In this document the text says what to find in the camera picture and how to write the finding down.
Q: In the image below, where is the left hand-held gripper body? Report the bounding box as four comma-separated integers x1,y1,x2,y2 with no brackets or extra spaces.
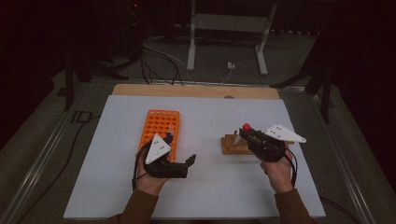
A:
143,133,191,179

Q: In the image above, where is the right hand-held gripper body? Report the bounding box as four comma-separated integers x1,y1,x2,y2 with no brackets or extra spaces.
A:
247,123,307,163

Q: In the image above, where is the red capped test tube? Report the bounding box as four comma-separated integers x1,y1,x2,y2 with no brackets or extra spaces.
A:
233,122,252,146

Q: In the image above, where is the wooden test tube rack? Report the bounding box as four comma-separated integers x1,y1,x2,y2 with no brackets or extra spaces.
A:
220,132,295,156

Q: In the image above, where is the orange plastic tube rack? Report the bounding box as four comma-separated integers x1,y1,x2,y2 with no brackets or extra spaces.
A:
138,108,181,163

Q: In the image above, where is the person's left hand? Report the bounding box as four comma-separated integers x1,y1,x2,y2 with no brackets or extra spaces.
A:
134,148,171,197

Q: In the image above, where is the person's right hand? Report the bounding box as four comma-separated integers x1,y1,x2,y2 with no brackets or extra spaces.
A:
260,148,297,194

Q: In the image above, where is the white table board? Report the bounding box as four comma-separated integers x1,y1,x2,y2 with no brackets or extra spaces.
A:
63,94,327,220

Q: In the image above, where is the black tripod stand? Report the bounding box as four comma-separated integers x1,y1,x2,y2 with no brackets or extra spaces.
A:
64,52,130,112
270,31,335,124

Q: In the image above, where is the white metal stand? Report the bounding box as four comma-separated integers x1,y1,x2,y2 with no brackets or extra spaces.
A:
186,0,278,77

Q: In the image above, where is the dark equipment tower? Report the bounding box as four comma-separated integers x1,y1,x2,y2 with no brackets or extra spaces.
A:
122,0,148,60

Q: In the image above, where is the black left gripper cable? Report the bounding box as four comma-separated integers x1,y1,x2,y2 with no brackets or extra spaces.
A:
132,146,151,191

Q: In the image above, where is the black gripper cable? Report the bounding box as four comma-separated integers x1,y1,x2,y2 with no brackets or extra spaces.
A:
284,148,299,189
132,146,151,191

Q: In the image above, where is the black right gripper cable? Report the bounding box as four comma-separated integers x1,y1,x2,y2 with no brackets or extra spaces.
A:
284,148,299,189

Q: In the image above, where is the white floor cable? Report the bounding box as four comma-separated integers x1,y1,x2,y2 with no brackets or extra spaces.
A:
186,66,233,85

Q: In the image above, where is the black floor cable bundle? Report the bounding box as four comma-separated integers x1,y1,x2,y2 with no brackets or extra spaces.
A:
139,40,185,87

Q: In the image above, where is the long black floor cable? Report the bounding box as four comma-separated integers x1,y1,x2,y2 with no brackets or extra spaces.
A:
17,115,102,224

